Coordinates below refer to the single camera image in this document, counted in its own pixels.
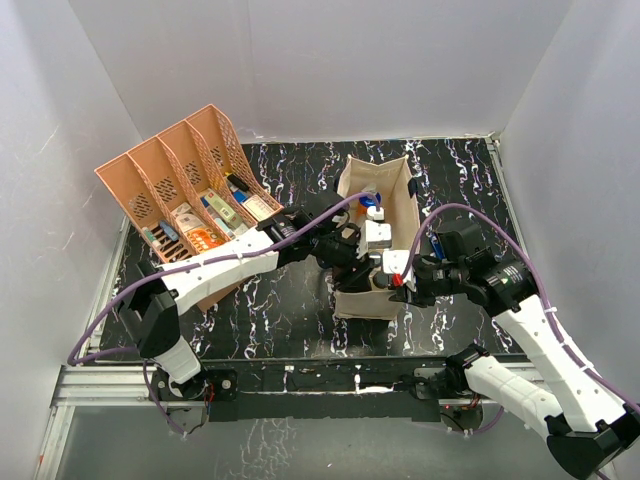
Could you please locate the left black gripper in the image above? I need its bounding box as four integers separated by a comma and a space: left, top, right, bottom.
311, 231, 375, 295

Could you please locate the orange bottle blue cap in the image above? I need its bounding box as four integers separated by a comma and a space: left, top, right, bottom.
359, 192, 381, 212

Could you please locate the beige canvas tote bag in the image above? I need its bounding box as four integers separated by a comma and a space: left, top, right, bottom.
334, 155, 420, 321

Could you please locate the clear square bottle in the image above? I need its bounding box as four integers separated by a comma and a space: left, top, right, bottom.
370, 270, 393, 291

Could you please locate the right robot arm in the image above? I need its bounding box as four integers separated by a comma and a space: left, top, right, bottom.
382, 219, 639, 479

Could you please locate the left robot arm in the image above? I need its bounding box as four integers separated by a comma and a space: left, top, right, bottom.
115, 190, 379, 399

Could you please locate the white label box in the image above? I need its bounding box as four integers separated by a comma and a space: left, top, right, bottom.
242, 195, 276, 222

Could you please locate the beige small carton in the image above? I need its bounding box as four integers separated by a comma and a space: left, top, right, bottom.
204, 189, 242, 228

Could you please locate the orange snack packet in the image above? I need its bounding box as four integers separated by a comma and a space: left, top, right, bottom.
186, 227, 225, 254

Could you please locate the pink plastic desk organizer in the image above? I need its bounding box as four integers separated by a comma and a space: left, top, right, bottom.
93, 103, 286, 312

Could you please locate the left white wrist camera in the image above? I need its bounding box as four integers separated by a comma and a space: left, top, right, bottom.
357, 205, 392, 258

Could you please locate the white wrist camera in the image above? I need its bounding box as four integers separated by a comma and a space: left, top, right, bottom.
382, 250, 416, 291
357, 205, 392, 258

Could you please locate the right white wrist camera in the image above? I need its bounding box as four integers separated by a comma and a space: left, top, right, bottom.
382, 250, 416, 291

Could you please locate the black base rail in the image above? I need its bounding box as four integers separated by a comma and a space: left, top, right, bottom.
151, 356, 491, 431

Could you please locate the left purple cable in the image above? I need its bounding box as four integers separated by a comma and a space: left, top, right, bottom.
66, 192, 384, 436

